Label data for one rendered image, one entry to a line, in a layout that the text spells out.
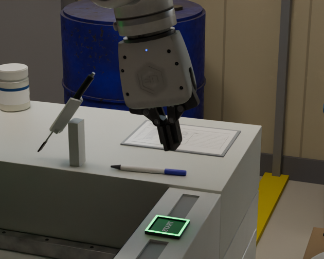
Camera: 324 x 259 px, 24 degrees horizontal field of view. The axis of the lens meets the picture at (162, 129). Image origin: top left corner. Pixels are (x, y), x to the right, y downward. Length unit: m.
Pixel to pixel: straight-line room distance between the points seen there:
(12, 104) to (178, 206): 0.58
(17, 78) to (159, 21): 0.70
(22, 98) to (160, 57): 0.70
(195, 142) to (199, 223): 0.33
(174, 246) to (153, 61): 0.28
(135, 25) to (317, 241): 0.50
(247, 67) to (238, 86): 0.11
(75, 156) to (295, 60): 2.30
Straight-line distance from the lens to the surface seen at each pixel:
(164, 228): 1.16
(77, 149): 1.37
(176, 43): 1.04
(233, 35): 3.61
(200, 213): 1.22
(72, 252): 1.36
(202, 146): 1.47
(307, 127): 3.66
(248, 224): 1.58
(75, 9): 3.13
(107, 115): 1.65
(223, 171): 1.36
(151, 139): 1.50
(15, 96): 1.69
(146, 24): 1.03
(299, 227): 3.30
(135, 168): 1.35
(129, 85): 1.07
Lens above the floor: 1.50
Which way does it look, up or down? 20 degrees down
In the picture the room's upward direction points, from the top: straight up
